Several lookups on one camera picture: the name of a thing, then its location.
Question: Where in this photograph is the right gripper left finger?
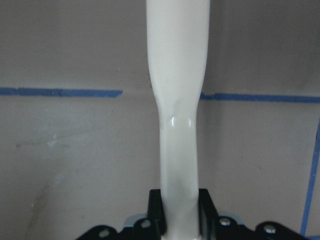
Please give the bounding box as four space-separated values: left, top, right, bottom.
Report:
78 189 167 240

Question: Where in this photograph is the beige hand brush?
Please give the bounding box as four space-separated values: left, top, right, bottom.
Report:
146 0 210 240

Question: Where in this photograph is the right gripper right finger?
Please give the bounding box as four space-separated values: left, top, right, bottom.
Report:
198 188 306 240

